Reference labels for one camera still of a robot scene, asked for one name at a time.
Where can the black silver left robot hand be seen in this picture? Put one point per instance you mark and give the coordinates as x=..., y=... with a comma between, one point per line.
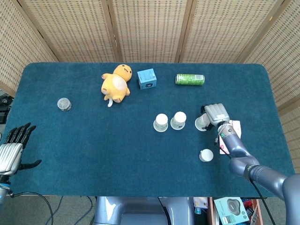
x=10, y=157

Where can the light blue speaker box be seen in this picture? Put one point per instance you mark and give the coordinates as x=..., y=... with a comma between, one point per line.
x=146, y=78

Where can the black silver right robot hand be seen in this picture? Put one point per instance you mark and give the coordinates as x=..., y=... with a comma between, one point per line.
x=216, y=113

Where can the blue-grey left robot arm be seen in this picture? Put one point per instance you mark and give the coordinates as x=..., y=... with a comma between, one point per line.
x=2, y=187

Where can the white pink tissue pack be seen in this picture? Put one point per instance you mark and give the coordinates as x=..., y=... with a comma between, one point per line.
x=236, y=127

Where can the yellow plush toy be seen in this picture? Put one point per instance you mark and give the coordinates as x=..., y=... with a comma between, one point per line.
x=114, y=86

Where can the small colourful package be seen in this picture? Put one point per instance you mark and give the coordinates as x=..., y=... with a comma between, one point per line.
x=201, y=202

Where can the green drink can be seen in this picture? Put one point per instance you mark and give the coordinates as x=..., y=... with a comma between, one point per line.
x=189, y=79

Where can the woven bamboo screen panel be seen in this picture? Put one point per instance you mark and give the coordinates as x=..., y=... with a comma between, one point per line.
x=286, y=58
x=14, y=47
x=150, y=30
x=222, y=30
x=77, y=30

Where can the silver-blue robot torso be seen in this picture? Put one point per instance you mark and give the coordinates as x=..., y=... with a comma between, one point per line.
x=136, y=211

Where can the teal gadget product box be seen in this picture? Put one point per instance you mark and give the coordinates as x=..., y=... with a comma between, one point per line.
x=230, y=209

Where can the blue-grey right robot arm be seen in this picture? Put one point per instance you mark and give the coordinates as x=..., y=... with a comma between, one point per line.
x=236, y=145

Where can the white floral paper cup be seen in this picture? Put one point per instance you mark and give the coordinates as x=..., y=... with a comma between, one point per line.
x=160, y=123
x=178, y=120
x=200, y=123

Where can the wooden storage crate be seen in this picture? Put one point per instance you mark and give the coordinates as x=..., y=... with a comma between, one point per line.
x=256, y=211

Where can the black equipment pile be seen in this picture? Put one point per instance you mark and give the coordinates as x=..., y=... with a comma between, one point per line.
x=3, y=114

